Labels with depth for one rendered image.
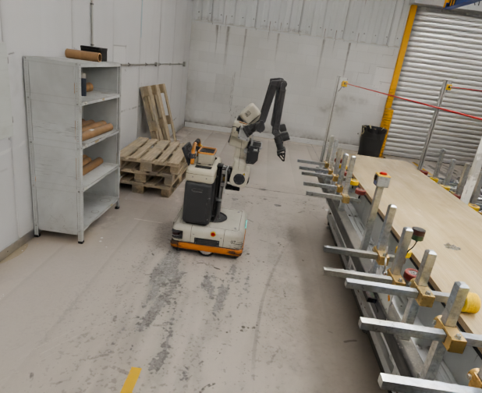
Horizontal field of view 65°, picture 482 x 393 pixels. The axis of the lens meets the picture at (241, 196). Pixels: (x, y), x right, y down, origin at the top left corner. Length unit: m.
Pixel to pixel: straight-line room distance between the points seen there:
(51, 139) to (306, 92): 6.90
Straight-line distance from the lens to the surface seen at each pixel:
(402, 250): 1.93
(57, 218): 3.71
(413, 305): 1.78
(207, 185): 3.28
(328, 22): 9.45
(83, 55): 3.84
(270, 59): 9.32
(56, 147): 3.49
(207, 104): 9.48
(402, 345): 1.83
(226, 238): 3.40
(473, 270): 2.23
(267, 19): 9.39
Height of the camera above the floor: 1.74
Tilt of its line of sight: 20 degrees down
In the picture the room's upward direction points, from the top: 8 degrees clockwise
